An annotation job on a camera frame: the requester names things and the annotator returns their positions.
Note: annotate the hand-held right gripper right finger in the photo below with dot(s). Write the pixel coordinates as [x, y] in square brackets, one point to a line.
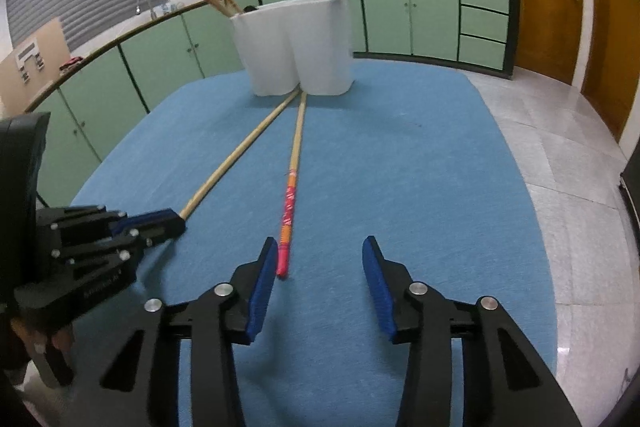
[380, 294]

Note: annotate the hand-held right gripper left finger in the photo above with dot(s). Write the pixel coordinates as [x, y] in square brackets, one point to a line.
[262, 289]

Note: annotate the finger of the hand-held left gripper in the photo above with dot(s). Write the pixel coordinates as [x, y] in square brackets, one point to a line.
[150, 218]
[167, 229]

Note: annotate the white plastic chopstick holder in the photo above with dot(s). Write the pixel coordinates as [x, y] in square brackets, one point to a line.
[322, 52]
[265, 52]

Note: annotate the person's left hand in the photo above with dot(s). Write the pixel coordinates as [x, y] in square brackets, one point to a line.
[62, 339]

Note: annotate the blue tablecloth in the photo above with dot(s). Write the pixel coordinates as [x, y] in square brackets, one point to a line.
[400, 182]

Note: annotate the small red object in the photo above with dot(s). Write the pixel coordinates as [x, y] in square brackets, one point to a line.
[71, 63]

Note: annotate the white paper label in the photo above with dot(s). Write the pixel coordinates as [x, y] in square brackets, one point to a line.
[29, 59]

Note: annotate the cardboard sheet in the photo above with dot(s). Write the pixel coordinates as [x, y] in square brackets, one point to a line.
[50, 42]

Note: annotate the green kitchen base cabinets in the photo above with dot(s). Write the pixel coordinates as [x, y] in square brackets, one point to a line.
[430, 17]

